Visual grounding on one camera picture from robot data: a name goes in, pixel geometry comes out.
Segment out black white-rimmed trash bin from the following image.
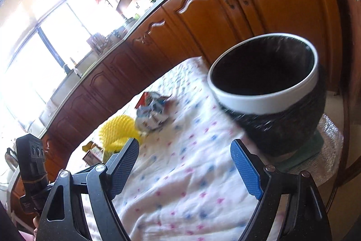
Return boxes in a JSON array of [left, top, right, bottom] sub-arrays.
[[207, 33, 328, 157]]

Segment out red snack packet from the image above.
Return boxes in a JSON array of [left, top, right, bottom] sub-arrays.
[[137, 91, 159, 109]]

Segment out small printed carton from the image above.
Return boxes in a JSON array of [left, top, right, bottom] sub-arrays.
[[82, 142, 105, 166]]

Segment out yellow foam fruit net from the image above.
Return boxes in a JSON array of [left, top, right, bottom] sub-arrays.
[[99, 115, 144, 163]]

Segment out blue white wrapper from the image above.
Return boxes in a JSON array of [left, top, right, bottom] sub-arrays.
[[135, 96, 176, 132]]

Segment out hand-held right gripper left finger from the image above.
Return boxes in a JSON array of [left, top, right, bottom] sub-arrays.
[[35, 138, 140, 241]]

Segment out wooden lower kitchen cabinets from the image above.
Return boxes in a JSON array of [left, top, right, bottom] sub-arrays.
[[8, 0, 343, 202]]

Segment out metal sink faucet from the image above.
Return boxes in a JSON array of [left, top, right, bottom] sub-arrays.
[[63, 63, 84, 79]]

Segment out metal kettle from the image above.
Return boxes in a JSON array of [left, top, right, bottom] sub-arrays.
[[5, 147, 19, 171]]

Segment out wooden utensil holder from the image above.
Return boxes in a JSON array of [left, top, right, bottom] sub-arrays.
[[90, 32, 109, 53]]

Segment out red wooden glass door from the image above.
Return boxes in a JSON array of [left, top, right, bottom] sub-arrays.
[[319, 0, 361, 202]]

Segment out kitchen window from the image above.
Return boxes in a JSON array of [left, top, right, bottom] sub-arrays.
[[0, 0, 119, 129]]

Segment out white star-printed blanket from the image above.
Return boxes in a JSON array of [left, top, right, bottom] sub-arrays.
[[68, 56, 282, 241]]

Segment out white countertop appliance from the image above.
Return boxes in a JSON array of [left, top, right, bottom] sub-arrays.
[[122, 16, 136, 29]]

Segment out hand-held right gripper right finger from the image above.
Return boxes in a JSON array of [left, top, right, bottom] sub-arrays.
[[230, 139, 335, 241]]

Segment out silver foil mat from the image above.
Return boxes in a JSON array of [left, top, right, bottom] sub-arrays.
[[282, 112, 345, 194]]

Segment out green mat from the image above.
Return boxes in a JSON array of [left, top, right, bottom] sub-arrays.
[[278, 130, 325, 171]]

